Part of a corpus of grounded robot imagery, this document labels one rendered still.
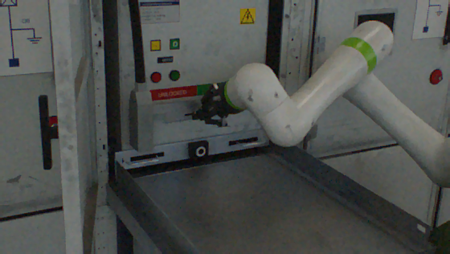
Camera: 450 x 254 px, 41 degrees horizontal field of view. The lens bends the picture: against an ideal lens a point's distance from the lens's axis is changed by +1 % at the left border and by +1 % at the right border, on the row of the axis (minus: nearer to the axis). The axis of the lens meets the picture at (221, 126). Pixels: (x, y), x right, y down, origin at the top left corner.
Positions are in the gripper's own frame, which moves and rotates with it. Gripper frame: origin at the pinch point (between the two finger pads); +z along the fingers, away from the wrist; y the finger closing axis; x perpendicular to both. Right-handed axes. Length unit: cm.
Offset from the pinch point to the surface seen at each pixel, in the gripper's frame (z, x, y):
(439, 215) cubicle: 29, 112, 50
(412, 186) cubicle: 21, 94, 36
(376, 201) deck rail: -34, 29, 35
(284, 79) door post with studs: -0.8, 31.8, -7.7
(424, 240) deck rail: -48, 29, 46
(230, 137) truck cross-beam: 10.7, 13.8, 6.7
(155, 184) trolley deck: 6.1, -16.1, 17.8
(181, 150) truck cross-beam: 11.8, -3.6, 8.5
